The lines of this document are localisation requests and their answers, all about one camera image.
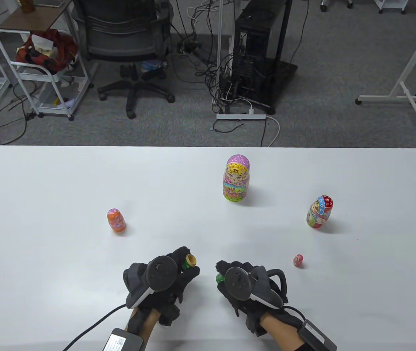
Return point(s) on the person's left hand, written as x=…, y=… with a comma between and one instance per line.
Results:
x=186, y=279

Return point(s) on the person's right hand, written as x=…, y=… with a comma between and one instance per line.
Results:
x=237, y=303

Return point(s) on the green Russian doll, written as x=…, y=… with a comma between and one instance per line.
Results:
x=190, y=261

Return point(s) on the green doll top half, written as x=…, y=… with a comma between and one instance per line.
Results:
x=219, y=279

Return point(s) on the small pink Russian doll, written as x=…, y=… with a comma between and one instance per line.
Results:
x=298, y=260

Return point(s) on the orange Russian doll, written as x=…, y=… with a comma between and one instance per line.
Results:
x=116, y=221

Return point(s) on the large pink Russian doll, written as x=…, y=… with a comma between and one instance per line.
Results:
x=236, y=179

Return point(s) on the red and blue Russian doll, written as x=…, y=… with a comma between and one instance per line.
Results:
x=319, y=212

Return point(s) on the person's left forearm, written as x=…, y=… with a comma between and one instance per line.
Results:
x=144, y=325

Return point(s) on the person's right forearm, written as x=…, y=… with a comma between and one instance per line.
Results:
x=284, y=336

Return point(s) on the dark grey tracking controller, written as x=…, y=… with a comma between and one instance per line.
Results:
x=156, y=278
x=251, y=285

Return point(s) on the white power strip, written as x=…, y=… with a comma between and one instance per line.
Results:
x=237, y=117

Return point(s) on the white vertical pole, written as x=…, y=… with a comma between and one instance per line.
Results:
x=219, y=55

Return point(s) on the white rolling cart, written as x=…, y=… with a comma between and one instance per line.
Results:
x=56, y=78

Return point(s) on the black computer tower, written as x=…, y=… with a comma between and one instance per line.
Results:
x=255, y=36

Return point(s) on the black office chair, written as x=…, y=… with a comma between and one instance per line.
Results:
x=120, y=33

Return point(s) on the red patterned bag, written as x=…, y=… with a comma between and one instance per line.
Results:
x=61, y=47

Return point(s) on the white tissue paper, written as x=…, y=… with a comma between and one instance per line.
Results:
x=41, y=43

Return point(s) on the whiteboard on white stand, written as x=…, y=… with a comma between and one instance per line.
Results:
x=408, y=69

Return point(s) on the brown wooden side table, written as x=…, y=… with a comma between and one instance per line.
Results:
x=36, y=18

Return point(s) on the brown jar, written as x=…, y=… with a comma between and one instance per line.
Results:
x=27, y=5

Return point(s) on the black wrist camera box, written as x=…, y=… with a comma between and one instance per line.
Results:
x=317, y=336
x=123, y=340

